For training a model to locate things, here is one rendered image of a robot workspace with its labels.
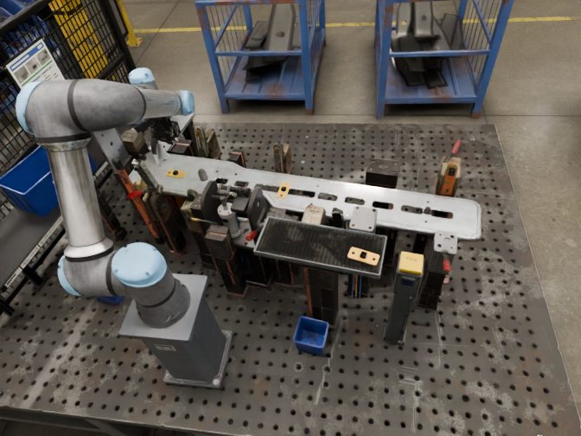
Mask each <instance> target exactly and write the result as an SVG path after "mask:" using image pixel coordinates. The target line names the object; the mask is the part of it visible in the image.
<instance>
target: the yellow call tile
mask: <svg viewBox="0 0 581 436"><path fill-rule="evenodd" d="M423 258H424V255H422V254H416V253H408V252H401V257H400V263H399V270H400V271H403V272H409V273H416V274H421V273H422V266H423Z"/></svg>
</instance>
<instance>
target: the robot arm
mask: <svg viewBox="0 0 581 436"><path fill-rule="evenodd" d="M129 79H130V83H131V84H125V83H119V82H114V81H109V80H98V79H81V80H42V81H37V82H31V83H29V84H27V85H26V86H24V87H23V88H22V89H21V92H20V93H19V94H18V96H17V99H16V116H17V119H18V121H19V123H20V125H21V126H22V127H23V129H24V130H25V131H27V132H29V133H31V134H34V135H35V140H36V143H37V144H38V145H40V146H41V147H42V148H44V149H45V150H46V152H47V155H48V161H49V165H50V169H51V172H52V177H53V180H54V186H55V190H56V194H57V197H58V202H59V205H60V209H61V215H62V219H63V222H64V227H65V230H66V234H67V240H68V246H67V247H66V249H65V250H64V255H63V256H62V257H61V260H60V262H59V266H60V268H58V277H59V281H60V282H61V285H62V287H63V288H64V289H65V290H66V291H67V292H68V293H70V294H73V295H77V296H83V297H91V296H130V297H133V298H134V300H135V301H136V308H137V314H138V316H139V317H140V319H141V320H142V321H143V322H144V323H145V324H146V325H148V326H149V327H152V328H165V327H169V326H171V325H173V324H175V323H177V322H178V321H179V320H180V319H182V318H183V316H184V315H185V314H186V313H187V311H188V308H189V306H190V301H191V297H190V293H189V291H188V288H187V287H186V286H185V285H184V284H183V283H182V282H181V281H180V280H179V279H176V278H175V277H173V275H172V273H171V271H170V270H169V268H168V266H167V264H166V261H165V259H164V257H163V256H162V255H161V254H160V253H159V252H158V251H157V249H156V248H154V247H153V246H152V245H149V244H146V243H141V242H138V243H132V244H129V245H127V247H126V248H124V247H122V248H121V249H119V250H118V251H117V252H115V250H114V246H113V242H112V240H109V239H108V238H106V237H105V232H104V228H103V223H102V220H101V215H100V211H99V203H98V199H97V195H96V190H95V186H94V182H93V174H92V170H91V165H90V162H89V157H88V153H87V148H86V145H87V143H88V142H89V141H90V139H91V138H92V137H91V132H90V131H104V130H109V129H112V128H116V127H120V126H123V125H132V124H135V127H134V129H135V130H136V131H137V132H141V131H144V130H145V129H146V128H148V127H150V128H151V130H150V147H151V150H152V154H153V156H154V158H155V160H156V163H157V165H158V166H159V167H161V160H162V159H167V158H169V154H168V153H167V152H166V151H165V150H164V149H163V144H162V143H158V141H161V142H165V143H167V144H173V142H172V140H173V141H176V142H178V139H177V138H178V137H183V135H182V134H179V133H181V130H180V127H179V125H178V123H177V121H171V120H170V118H169V116H179V115H182V116H184V115H190V114H192V113H193V112H194V109H195V101H194V97H193V94H192V93H191V92H190V91H182V90H180V91H165V90H158V88H157V85H156V82H155V79H154V77H153V75H152V72H151V71H150V70H149V69H148V68H144V67H143V68H137V69H135V70H133V71H131V72H130V74H129ZM176 126H178V129H179V131H178V129H177V127H176Z"/></svg>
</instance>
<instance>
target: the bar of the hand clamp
mask: <svg viewBox="0 0 581 436"><path fill-rule="evenodd" d="M138 157H139V159H138V160H136V159H133V161H132V162H131V164H132V166H133V167H134V170H135V171H136V172H137V173H138V174H139V175H140V176H141V178H142V179H143V180H144V182H145V183H146V185H147V186H148V188H149V187H150V186H153V187H154V188H155V190H156V191H157V186H158V185H159V184H158V182H157V181H156V179H155V177H153V175H152V174H151V172H150V170H149V169H148V168H147V166H146V165H145V163H144V161H145V160H146V159H147V157H146V156H145V155H144V154H139V155H138Z"/></svg>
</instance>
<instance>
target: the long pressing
mask: <svg viewBox="0 0 581 436"><path fill-rule="evenodd" d="M168 154H169V158H167V159H166V160H165V161H163V160H164V159H162V160H161V167H159V166H158V165H157V163H156V160H155V158H154V156H153V154H152V151H151V152H148V153H146V154H145V156H146V157H147V159H146V160H145V161H144V163H145V165H146V166H147V168H148V169H149V170H150V172H151V174H152V175H153V177H155V179H156V181H157V182H158V184H161V185H162V186H163V192H164V194H165V195H170V196H180V197H185V198H187V196H186V193H187V191H188V189H194V190H196V191H197V192H198V194H202V192H203V190H204V189H205V187H206V185H207V184H208V182H209V181H210V180H212V181H216V179H218V178H220V179H227V183H226V184H223V185H226V186H228V185H232V187H237V186H234V184H235V183H236V182H244V183H249V184H248V186H247V188H250V189H255V186H256V185H257V184H261V185H267V186H273V187H279V188H280V186H281V184H282V182H287V183H291V186H290V189H296V190H302V191H308V192H314V193H315V196H314V197H312V198H311V197H305V196H294V195H289V194H287V196H286V198H285V199H283V198H277V197H276V195H277V192H271V191H265V190H262V191H263V195H264V198H265V199H266V200H267V202H268V203H269V204H270V206H271V207H272V208H281V209H286V212H289V213H294V214H300V215H303V213H304V210H305V209H306V206H307V205H311V203H312V205H314V206H319V207H324V208H325V211H326V219H331V220H332V215H331V213H332V209H333V208H341V209H342V210H343V216H344V221H346V222H350V221H351V217H352V214H353V210H354V207H355V206H361V207H367V208H375V207H373V203H374V202H383V203H389V204H392V205H393V209H384V208H376V209H377V210H378V214H377V221H376V227H379V228H389V229H394V230H400V231H406V232H411V233H416V234H426V235H431V236H434V235H435V232H436V230H443V231H449V232H454V233H457V239H458V240H463V241H469V242H473V241H477V240H479V239H480V238H481V235H482V208H481V206H480V204H479V203H478V202H475V201H473V200H468V199H462V198H455V197H449V196H438V195H431V194H425V193H418V192H412V191H406V190H400V189H388V188H381V187H375V186H369V185H363V184H356V183H345V182H338V181H332V180H326V179H319V178H313V177H306V176H295V175H289V174H283V173H276V172H270V171H263V170H252V169H246V168H243V167H241V166H239V165H237V164H236V163H233V162H228V161H221V160H215V159H209V158H202V157H191V156H183V155H177V154H171V153H168ZM199 169H204V170H205V171H206V173H207V180H206V181H201V180H200V178H199V175H198V170H199ZM168 170H180V171H186V172H187V174H186V175H185V177H184V178H177V177H172V176H165V174H166V173H167V171H168ZM216 171H218V172H216ZM235 174H237V175H235ZM317 185H318V187H317ZM319 194H325V195H332V196H337V200H336V201H328V200H323V199H318V195H319ZM347 197H348V198H354V199H361V200H364V201H365V203H364V205H356V204H351V203H345V199H346V198H347ZM402 206H407V207H413V208H421V209H422V210H423V211H422V214H414V213H407V212H403V211H401V208H402ZM428 206H429V207H431V213H430V214H429V215H428V214H425V213H424V210H425V208H426V207H428ZM432 210H436V211H442V212H448V213H452V214H453V216H452V219H447V218H442V217H436V216H432V215H431V214H432ZM425 221H427V222H425Z"/></svg>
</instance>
